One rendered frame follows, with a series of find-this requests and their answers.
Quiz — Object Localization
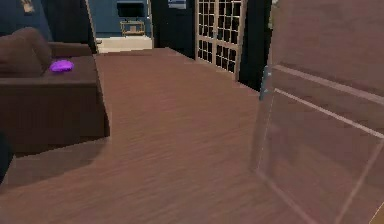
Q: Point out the beige lattice window door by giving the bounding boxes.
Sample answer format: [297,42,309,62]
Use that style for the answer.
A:
[194,0,248,81]

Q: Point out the beige television stand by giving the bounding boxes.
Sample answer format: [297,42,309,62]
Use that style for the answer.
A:
[119,20,146,37]

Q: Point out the black television set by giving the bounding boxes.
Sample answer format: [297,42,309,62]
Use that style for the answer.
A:
[116,1,148,18]

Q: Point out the purple cushion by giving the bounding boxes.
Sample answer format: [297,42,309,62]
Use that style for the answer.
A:
[49,59,75,73]

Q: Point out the brown sofa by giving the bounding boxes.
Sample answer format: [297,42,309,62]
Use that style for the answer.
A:
[0,26,111,155]

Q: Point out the grey door handle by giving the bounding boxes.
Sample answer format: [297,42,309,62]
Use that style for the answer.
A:
[259,65,270,102]

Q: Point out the framed wall picture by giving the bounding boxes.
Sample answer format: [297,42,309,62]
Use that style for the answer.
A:
[167,0,188,10]

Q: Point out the beige wall ornament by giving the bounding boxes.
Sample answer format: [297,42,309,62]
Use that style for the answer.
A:
[20,0,36,15]

